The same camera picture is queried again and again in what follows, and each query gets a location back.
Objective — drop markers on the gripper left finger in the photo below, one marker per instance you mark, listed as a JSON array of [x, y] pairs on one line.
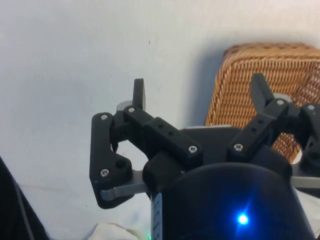
[[165, 135]]

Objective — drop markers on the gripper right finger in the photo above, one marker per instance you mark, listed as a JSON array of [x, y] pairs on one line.
[[260, 122]]

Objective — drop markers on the brown wicker basket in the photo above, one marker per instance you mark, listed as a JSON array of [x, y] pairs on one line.
[[255, 75]]

